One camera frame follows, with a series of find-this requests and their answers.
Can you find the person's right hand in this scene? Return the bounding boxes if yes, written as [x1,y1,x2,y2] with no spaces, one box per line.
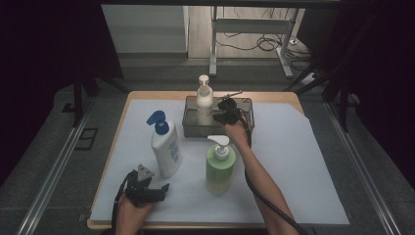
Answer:
[222,120,252,150]

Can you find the green bottle with white pump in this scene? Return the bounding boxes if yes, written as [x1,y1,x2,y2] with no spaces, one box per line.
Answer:
[205,135,237,196]

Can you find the white power strip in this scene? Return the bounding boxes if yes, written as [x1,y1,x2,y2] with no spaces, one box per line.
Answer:
[301,71,319,86]

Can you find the aluminium floor rail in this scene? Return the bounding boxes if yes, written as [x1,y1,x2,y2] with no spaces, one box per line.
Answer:
[326,102,402,235]
[16,97,96,235]

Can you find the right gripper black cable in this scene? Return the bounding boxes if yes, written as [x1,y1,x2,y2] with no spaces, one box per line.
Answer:
[236,109,309,235]

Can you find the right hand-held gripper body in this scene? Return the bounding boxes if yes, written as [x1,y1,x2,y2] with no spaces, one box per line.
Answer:
[216,90,245,125]

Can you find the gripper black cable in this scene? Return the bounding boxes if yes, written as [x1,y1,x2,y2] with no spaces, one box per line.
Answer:
[110,169,138,235]
[236,109,309,235]

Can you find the white cabinet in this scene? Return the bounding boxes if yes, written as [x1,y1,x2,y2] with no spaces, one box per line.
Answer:
[101,4,190,55]

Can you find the grey mesh basket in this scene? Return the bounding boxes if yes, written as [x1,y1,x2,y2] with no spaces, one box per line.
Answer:
[181,95,255,139]

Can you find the black tripod stand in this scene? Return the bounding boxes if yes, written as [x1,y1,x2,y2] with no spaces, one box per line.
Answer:
[283,65,351,133]
[72,74,128,128]

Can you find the white metal stand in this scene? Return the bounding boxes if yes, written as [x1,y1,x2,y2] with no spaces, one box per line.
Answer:
[208,6,295,79]

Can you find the dark metal crossbar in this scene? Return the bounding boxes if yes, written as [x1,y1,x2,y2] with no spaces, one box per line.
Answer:
[99,0,342,9]

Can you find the white paper sheet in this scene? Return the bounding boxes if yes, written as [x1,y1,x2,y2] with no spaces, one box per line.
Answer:
[89,98,350,226]

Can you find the cream pump bottle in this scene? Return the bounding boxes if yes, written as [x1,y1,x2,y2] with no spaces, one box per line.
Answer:
[195,74,215,127]

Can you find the dark curtain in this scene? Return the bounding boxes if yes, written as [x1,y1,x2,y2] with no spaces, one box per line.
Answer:
[297,0,415,190]
[0,0,123,187]

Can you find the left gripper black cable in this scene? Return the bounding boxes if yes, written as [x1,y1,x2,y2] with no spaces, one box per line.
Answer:
[110,169,138,235]

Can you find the white bottle with blue pump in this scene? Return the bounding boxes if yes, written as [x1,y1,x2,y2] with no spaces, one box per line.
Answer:
[146,110,183,179]

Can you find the black cables on floor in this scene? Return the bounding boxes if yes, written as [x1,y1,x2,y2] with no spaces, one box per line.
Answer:
[214,8,314,71]

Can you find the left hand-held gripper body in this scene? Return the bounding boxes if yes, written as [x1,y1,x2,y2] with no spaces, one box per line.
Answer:
[124,164,157,208]

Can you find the person's left hand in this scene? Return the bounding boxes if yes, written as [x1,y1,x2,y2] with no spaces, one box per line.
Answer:
[114,194,155,235]

